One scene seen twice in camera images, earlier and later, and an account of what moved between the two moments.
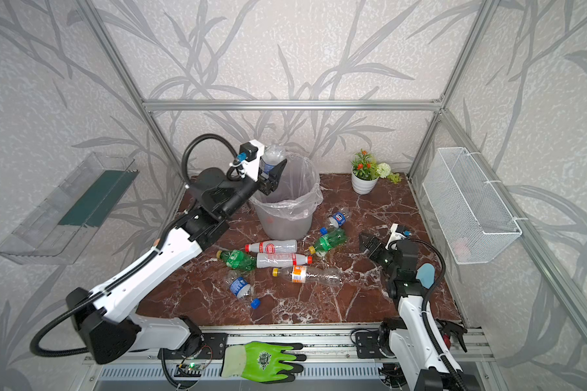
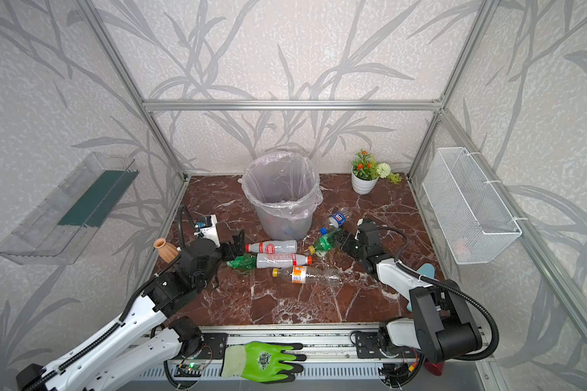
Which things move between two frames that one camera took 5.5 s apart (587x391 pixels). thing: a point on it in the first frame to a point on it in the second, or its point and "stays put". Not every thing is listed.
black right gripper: x=381 y=251 to x=350 y=239
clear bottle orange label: x=300 y=274 stays put
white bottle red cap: x=273 y=247 stays put
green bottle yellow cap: x=330 y=239 stays put
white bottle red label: x=282 y=260 stays put
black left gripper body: x=265 y=177 to x=231 y=247
